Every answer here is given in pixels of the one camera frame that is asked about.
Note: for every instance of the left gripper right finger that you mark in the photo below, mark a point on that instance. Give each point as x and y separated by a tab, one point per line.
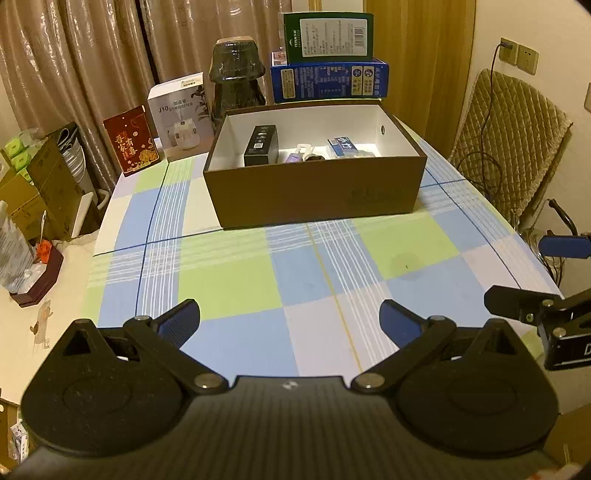
419	342

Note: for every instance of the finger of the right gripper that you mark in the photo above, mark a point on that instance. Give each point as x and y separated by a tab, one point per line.
536	308
574	247

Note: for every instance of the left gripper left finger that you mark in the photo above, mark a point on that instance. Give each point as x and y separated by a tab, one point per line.
161	340

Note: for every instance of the purple bottle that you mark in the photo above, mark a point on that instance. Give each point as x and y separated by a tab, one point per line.
294	158

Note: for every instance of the quilted chair cushion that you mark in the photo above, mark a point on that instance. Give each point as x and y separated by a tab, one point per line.
510	143

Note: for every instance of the dark red tray box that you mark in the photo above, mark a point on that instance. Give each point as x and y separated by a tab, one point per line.
44	274

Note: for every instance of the brown cardboard cartons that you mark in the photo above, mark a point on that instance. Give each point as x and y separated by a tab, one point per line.
41	194

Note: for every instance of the red gold gift box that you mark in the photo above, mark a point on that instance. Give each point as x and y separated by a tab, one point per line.
132	141

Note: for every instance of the brown cardboard storage box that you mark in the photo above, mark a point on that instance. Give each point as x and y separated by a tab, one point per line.
284	193

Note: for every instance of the blue white tissue pack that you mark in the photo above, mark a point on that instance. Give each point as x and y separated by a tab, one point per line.
343	147

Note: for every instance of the black product box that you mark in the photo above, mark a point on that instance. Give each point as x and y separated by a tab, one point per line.
263	146

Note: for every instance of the stacked white bowls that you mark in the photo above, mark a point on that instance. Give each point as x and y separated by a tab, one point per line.
70	145

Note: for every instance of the cream hair comb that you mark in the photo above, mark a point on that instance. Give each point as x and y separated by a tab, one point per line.
304	150

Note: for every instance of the white humidifier box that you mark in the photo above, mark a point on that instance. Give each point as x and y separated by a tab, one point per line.
180	113

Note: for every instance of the blue printed box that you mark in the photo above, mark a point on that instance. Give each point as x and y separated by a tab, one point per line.
330	80

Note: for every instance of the beige curtain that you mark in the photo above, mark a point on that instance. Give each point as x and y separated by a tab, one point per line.
85	61

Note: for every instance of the white box behind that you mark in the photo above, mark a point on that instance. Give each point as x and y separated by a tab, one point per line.
278	58

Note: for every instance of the green white label box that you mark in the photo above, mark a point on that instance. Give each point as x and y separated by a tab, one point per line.
328	36

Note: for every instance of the wall power socket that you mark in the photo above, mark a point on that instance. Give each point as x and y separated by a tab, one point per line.
520	56

